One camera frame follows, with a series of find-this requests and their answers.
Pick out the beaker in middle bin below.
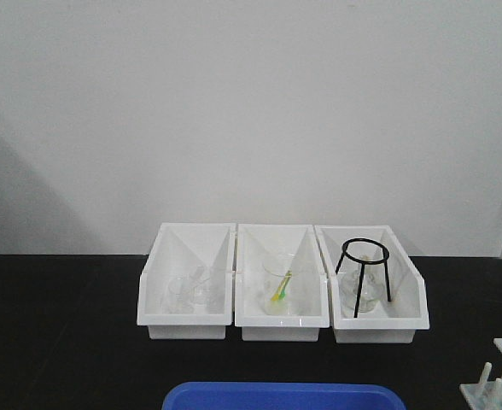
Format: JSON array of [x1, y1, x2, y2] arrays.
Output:
[[260, 253, 297, 316]]

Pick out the middle white storage bin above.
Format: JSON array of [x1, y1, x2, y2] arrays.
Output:
[[235, 224, 330, 342]]

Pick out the white storage bin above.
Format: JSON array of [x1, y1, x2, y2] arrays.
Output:
[[235, 224, 330, 342], [314, 225, 429, 343], [137, 223, 236, 340]]

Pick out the yellow green plastic droppers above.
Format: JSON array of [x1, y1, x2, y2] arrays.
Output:
[[270, 270, 293, 302]]

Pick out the left white storage bin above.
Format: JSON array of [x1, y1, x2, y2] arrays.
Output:
[[137, 223, 236, 340]]

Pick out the glassware in left bin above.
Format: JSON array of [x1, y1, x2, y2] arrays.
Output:
[[164, 266, 212, 314]]

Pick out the glass flask in bin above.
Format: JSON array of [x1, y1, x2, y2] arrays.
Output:
[[339, 267, 384, 315]]

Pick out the right white storage bin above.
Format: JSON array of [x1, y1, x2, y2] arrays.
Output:
[[314, 225, 429, 343]]

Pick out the blue plastic tray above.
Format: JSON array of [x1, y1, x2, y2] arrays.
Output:
[[161, 382, 406, 409]]

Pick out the black wire tripod stand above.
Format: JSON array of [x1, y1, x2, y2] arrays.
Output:
[[336, 237, 392, 319]]

